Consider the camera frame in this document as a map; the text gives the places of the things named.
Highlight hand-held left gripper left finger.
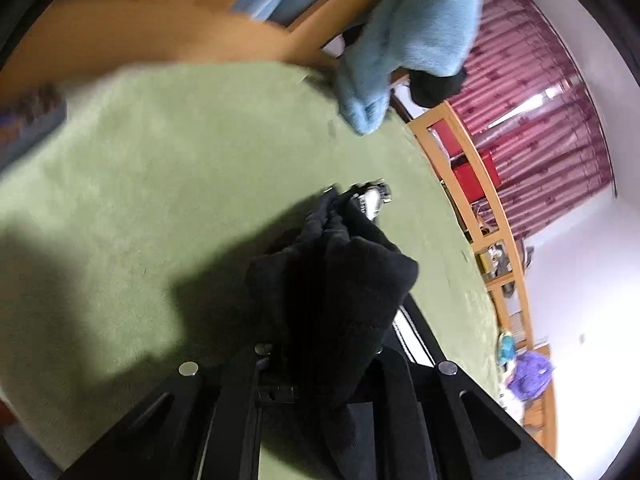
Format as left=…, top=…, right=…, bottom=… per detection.
left=64, top=342, right=297, bottom=480

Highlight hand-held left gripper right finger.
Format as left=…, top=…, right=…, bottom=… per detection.
left=369, top=299, right=573, bottom=480

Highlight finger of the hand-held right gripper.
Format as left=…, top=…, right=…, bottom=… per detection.
left=322, top=177, right=394, bottom=224

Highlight black pants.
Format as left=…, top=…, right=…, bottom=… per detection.
left=245, top=192, right=420, bottom=480

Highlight purple bag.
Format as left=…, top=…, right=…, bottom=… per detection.
left=506, top=350, right=557, bottom=402

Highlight red box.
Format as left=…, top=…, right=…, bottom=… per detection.
left=451, top=149, right=502, bottom=192

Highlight black garment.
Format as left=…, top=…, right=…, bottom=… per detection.
left=409, top=66, right=469, bottom=109

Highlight pile of papers and boxes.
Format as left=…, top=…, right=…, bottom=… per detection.
left=476, top=239, right=534, bottom=297

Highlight light blue fleece blanket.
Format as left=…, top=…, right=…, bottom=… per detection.
left=227, top=0, right=484, bottom=136

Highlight dark red patterned curtain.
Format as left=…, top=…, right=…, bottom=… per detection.
left=449, top=0, right=617, bottom=242

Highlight dark patterned cloth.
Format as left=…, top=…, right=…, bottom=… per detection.
left=0, top=84, right=69, bottom=163

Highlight wooden bed frame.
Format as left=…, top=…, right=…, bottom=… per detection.
left=0, top=0, right=559, bottom=461

